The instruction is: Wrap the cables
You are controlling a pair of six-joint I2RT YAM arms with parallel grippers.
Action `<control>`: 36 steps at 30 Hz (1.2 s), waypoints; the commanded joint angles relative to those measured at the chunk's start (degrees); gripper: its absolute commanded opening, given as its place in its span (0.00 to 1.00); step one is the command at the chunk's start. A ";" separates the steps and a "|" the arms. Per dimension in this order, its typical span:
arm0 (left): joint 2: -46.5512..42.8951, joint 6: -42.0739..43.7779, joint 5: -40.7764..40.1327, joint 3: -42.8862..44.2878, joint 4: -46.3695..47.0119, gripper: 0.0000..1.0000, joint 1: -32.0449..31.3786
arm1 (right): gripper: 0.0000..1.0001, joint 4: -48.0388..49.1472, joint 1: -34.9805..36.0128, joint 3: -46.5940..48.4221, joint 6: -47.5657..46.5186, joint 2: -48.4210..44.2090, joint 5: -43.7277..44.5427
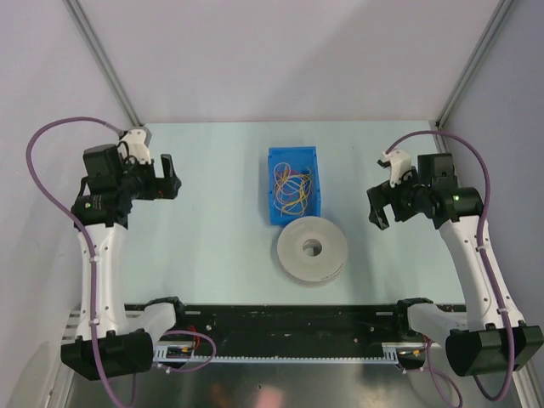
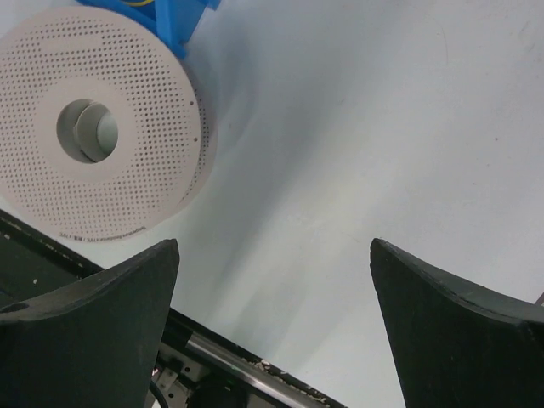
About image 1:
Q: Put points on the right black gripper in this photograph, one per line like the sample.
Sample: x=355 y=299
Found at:
x=383 y=195

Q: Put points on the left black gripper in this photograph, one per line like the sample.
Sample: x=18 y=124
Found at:
x=160 y=186

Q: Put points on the grey cable spool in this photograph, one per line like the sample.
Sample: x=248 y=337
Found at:
x=312 y=250

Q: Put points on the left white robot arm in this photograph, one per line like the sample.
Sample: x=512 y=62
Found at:
x=107 y=341

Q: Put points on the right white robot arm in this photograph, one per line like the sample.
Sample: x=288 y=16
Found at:
x=493 y=336

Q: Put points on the blue plastic bin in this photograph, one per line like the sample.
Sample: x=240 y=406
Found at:
x=294 y=184

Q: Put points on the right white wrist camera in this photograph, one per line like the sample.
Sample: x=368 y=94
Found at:
x=398 y=162

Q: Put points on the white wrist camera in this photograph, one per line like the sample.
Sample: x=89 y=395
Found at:
x=135 y=142
x=398 y=162

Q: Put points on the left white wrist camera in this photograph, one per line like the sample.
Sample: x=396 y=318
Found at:
x=135 y=142

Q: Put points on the left aluminium frame post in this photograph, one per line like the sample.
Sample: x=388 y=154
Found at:
x=102 y=60

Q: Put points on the aluminium frame post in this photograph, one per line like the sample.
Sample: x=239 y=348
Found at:
x=491 y=32
x=102 y=60

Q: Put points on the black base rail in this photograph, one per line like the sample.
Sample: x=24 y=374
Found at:
x=295 y=330

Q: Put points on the grey slotted cable duct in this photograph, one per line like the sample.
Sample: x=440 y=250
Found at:
x=388 y=354

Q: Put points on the right aluminium frame post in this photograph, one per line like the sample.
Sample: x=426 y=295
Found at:
x=491 y=32

